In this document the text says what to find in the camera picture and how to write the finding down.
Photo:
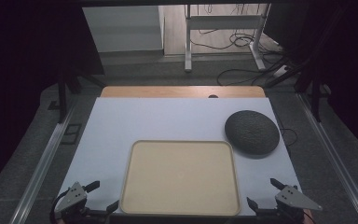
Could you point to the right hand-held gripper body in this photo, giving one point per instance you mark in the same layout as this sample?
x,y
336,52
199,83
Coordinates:
x,y
293,198

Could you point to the person's right hand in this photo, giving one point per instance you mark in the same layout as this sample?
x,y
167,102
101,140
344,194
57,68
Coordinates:
x,y
307,217

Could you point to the white metal desk frame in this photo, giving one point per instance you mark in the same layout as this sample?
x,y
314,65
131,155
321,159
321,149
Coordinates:
x,y
225,22

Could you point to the wooden table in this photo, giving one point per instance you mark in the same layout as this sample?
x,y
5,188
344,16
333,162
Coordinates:
x,y
167,91

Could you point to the beige rectangular tray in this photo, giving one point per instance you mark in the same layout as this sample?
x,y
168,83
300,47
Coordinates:
x,y
180,179

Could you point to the white cabinet panel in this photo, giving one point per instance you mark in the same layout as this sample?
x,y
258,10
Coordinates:
x,y
121,28

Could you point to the aluminium floor rail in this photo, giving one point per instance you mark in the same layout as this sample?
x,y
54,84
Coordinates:
x,y
45,165
332,149

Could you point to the white table cover board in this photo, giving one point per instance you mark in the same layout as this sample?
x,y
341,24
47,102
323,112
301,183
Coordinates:
x,y
167,119

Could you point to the black metal stand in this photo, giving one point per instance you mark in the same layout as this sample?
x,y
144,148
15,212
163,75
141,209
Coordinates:
x,y
62,99

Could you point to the white power strip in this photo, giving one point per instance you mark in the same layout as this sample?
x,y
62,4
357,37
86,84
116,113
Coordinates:
x,y
281,71

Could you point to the dark grey round domed cushion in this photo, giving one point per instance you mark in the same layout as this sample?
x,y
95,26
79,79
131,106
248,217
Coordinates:
x,y
251,132

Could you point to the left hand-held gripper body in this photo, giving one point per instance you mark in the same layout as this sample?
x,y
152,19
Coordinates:
x,y
72,196

